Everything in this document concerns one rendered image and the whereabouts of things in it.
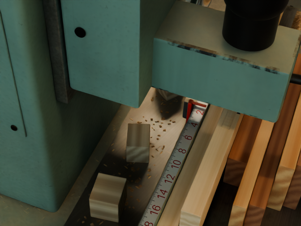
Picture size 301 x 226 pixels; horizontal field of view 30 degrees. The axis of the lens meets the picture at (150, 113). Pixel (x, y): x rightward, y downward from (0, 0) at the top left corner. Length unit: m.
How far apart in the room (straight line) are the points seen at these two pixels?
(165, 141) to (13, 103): 0.29
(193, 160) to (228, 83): 0.10
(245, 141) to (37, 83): 0.23
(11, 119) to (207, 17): 0.23
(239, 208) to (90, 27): 0.23
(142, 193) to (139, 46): 0.28
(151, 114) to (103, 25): 0.34
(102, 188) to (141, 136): 0.10
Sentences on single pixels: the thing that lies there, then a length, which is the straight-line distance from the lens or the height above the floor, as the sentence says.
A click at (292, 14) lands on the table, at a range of 0.89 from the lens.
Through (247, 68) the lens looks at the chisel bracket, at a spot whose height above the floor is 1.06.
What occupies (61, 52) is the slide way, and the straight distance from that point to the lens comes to 0.56.
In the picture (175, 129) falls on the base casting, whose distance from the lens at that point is 0.82.
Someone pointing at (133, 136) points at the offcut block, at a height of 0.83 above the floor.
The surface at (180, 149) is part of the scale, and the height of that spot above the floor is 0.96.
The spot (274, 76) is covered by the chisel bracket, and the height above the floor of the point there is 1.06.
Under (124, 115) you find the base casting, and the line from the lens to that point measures 0.84.
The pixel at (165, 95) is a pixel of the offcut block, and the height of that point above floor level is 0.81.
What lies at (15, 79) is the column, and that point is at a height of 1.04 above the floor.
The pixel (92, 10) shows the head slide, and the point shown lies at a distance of 0.51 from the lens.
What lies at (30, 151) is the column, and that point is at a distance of 0.65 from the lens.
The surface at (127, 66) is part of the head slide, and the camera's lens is 0.54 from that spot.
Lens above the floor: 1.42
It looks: 47 degrees down
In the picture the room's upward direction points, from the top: 2 degrees clockwise
